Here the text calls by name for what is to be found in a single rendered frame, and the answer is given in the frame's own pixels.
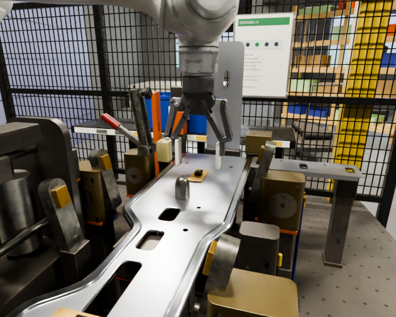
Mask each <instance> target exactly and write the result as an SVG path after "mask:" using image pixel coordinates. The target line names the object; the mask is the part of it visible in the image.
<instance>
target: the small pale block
mask: <svg viewBox="0 0 396 317"><path fill-rule="evenodd" d="M171 161H172V141H171V140H165V139H161V140H159V141H157V162H158V164H159V168H160V172H161V171H162V170H163V169H164V168H166V167H167V166H168V165H169V164H171ZM162 221H167V216H165V212H164V213H163V214H162Z"/></svg>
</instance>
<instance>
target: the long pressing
mask: <svg viewBox="0 0 396 317"><path fill-rule="evenodd" d="M186 163H188V164H186ZM250 165H251V160H250V159H248V158H244V157H234V156H226V155H224V156H221V167H220V169H219V170H218V171H217V170H216V155H211V154H203V153H192V152H184V153H182V163H181V164H180V165H179V166H178V167H176V166H175V160H174V161H173V162H172V163H171V164H169V165H168V166H167V167H166V168H164V169H163V170H162V171H161V172H160V173H159V174H158V175H157V176H156V177H154V178H153V179H152V180H151V181H150V182H149V183H148V184H147V185H145V186H144V187H143V188H142V189H141V190H139V191H138V192H137V193H136V194H135V195H134V196H133V197H132V198H131V199H129V200H128V201H127V202H126V203H125V204H124V205H123V207H122V212H123V217H124V219H125V220H126V222H127V224H128V225H129V227H130V228H131V230H130V232H129V233H128V234H127V235H126V236H125V237H124V238H123V239H122V240H121V241H120V242H119V243H118V245H117V246H116V247H115V248H114V249H113V250H112V251H111V252H110V254H109V255H108V256H107V257H106V258H105V259H104V260H103V261H102V262H101V263H100V264H99V265H98V266H97V267H96V269H95V270H94V271H93V272H92V273H91V274H90V275H89V276H87V277H86V278H85V279H83V280H81V281H79V282H77V283H75V284H72V285H71V286H67V287H64V288H61V289H58V290H56V291H52V292H49V293H46V294H43V295H41V296H37V297H35V298H32V299H30V300H27V301H26V302H24V303H23V304H20V305H19V306H18V307H17V308H15V309H14V310H12V312H10V313H9V314H8V315H7V316H6V317H51V315H52V314H53V313H54V312H56V310H57V309H59V308H68V309H73V310H76V311H80V312H84V311H85V310H86V309H87V308H88V306H89V305H90V304H91V302H93V300H94V299H95V298H96V296H97V295H98V294H99V293H100V292H101V290H102V289H103V288H104V286H105V285H106V284H107V283H108V282H109V280H110V279H111V278H112V276H113V275H114V274H115V273H116V272H117V270H118V269H119V268H120V267H121V266H122V265H123V264H124V263H126V262H131V263H134V264H139V265H141V268H140V269H139V271H138V272H137V273H136V275H135V276H134V278H133V279H132V281H131V282H130V283H129V285H128V286H127V288H126V289H125V290H124V292H123V293H122V295H121V296H120V298H119V299H118V301H117V302H116V304H115V305H114V306H113V308H112V309H111V310H110V312H109V313H108V315H107V316H106V317H181V315H182V312H183V310H184V308H185V305H186V302H187V300H188V298H189V295H190V292H191V290H192V288H193V285H194V282H195V280H196V278H197V275H198V273H199V271H200V268H201V265H202V263H203V261H204V258H205V256H206V253H207V251H208V249H209V247H210V246H211V243H212V241H213V240H215V241H217V240H218V239H219V237H220V235H221V233H224V234H226V233H227V232H228V231H229V230H230V229H231V227H232V225H233V221H234V218H235V216H236V212H237V209H238V206H239V202H240V200H241V196H242V193H243V190H244V188H245V184H246V180H247V178H248V174H249V171H250V168H251V167H250ZM230 167H232V168H230ZM195 169H204V170H209V173H208V174H207V175H206V177H205V178H204V180H203V181H202V182H189V183H190V198H189V199H186V200H178V199H176V198H175V181H176V180H177V177H179V176H181V175H184V176H186V177H187V178H189V176H190V175H191V174H192V173H193V171H195ZM197 207H200V209H197ZM167 209H176V210H179V211H180V213H179V214H178V215H177V217H176V218H175V219H174V220H173V221H162V220H159V218H160V217H161V216H162V214H163V213H164V212H165V211H166V210H167ZM184 229H188V231H183V230H184ZM151 231H154V232H159V233H163V236H162V238H161V239H160V241H159V242H158V243H157V245H156V247H155V248H154V249H153V250H140V249H137V246H138V244H139V243H140V242H141V241H142V239H143V238H144V237H145V236H146V234H147V233H149V232H151Z"/></svg>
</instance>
